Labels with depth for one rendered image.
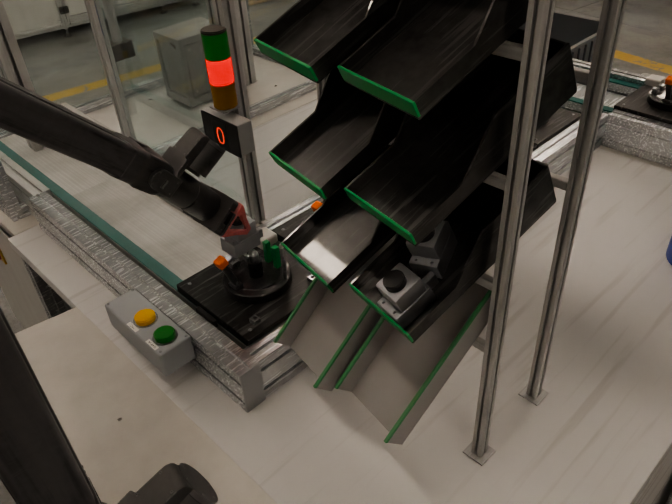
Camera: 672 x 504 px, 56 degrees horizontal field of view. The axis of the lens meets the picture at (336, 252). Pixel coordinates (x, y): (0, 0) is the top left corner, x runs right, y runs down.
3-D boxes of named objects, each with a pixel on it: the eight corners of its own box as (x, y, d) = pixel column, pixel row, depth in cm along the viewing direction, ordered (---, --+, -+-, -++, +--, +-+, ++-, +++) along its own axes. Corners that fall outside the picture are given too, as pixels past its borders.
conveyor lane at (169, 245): (256, 380, 123) (250, 344, 117) (62, 219, 172) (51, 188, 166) (358, 306, 138) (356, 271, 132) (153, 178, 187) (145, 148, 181)
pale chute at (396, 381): (402, 445, 94) (385, 443, 91) (350, 390, 103) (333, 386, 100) (511, 290, 91) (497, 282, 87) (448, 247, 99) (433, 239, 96)
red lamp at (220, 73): (219, 88, 123) (215, 64, 120) (204, 82, 126) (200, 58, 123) (239, 80, 126) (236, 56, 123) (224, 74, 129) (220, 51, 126)
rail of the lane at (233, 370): (247, 413, 116) (239, 373, 110) (41, 229, 169) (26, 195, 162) (270, 396, 119) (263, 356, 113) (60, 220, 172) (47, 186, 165)
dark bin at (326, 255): (333, 294, 92) (311, 266, 87) (287, 251, 101) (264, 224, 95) (467, 166, 96) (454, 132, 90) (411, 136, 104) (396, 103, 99)
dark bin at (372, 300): (413, 344, 83) (394, 317, 78) (354, 293, 92) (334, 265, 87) (556, 201, 87) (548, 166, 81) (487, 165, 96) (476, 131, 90)
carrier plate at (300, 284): (249, 348, 117) (248, 340, 116) (177, 291, 131) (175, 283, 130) (341, 285, 130) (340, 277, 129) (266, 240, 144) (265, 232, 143)
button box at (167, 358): (166, 378, 119) (159, 355, 115) (111, 325, 131) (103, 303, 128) (197, 357, 123) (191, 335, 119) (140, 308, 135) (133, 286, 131)
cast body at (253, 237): (235, 259, 120) (231, 228, 115) (221, 250, 122) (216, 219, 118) (269, 239, 124) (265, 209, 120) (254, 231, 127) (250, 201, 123)
